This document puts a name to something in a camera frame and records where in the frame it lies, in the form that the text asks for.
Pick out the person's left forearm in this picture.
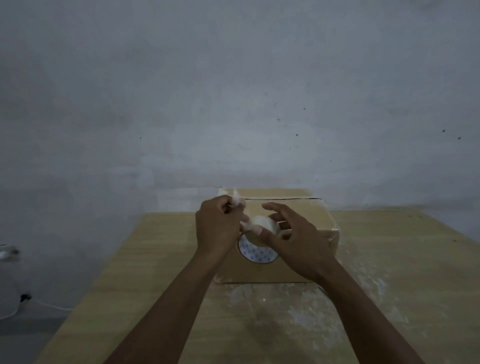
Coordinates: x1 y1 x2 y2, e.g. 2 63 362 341
104 251 230 364

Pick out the brown cardboard box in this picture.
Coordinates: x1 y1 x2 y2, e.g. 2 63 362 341
213 188 341 285

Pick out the white floor cable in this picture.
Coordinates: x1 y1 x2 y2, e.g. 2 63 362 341
0 269 74 322

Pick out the clear tape roll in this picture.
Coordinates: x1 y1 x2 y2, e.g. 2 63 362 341
230 189 292 265

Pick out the person's left hand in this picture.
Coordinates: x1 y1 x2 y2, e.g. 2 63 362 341
194 194 251 260

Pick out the person's right hand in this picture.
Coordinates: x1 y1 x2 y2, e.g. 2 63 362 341
253 202 338 284

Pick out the person's right forearm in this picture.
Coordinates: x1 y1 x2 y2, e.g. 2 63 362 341
314 262 425 364

